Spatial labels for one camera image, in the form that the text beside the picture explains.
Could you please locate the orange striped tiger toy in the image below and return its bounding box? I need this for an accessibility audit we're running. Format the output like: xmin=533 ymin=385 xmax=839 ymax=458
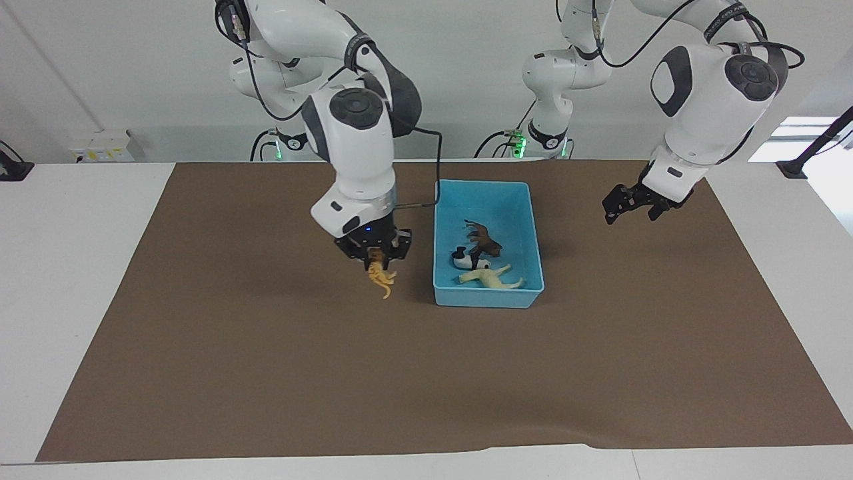
xmin=365 ymin=250 xmax=399 ymax=300

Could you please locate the black and white animal toy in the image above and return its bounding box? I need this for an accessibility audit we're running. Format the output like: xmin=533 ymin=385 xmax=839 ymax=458
xmin=450 ymin=245 xmax=493 ymax=271

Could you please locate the brown lion toy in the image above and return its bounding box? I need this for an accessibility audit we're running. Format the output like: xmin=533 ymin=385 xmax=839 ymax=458
xmin=463 ymin=219 xmax=504 ymax=261

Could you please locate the cream horse toy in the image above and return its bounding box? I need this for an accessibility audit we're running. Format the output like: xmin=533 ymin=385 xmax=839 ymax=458
xmin=456 ymin=263 xmax=526 ymax=292

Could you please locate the light blue storage box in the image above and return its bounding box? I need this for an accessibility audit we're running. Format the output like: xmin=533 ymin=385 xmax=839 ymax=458
xmin=433 ymin=179 xmax=546 ymax=310

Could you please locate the brown table mat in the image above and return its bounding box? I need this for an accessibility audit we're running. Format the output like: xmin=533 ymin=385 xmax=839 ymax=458
xmin=35 ymin=160 xmax=853 ymax=463

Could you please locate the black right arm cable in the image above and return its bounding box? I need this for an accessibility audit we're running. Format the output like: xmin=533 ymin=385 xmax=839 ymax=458
xmin=214 ymin=0 xmax=444 ymax=209

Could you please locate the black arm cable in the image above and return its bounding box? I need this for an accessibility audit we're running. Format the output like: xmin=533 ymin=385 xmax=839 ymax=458
xmin=556 ymin=0 xmax=806 ymax=71
xmin=214 ymin=0 xmax=444 ymax=209

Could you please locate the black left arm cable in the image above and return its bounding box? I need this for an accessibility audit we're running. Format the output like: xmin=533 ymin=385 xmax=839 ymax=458
xmin=556 ymin=0 xmax=806 ymax=71

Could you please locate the black base cable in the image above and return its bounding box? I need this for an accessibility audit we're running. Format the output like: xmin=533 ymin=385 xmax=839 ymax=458
xmin=474 ymin=128 xmax=528 ymax=159
xmin=249 ymin=129 xmax=281 ymax=163

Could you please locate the black camera stand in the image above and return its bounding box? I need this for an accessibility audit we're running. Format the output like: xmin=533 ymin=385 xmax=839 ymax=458
xmin=776 ymin=105 xmax=853 ymax=180

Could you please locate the white wall outlet box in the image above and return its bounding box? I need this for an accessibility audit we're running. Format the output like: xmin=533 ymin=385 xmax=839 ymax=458
xmin=68 ymin=129 xmax=138 ymax=163

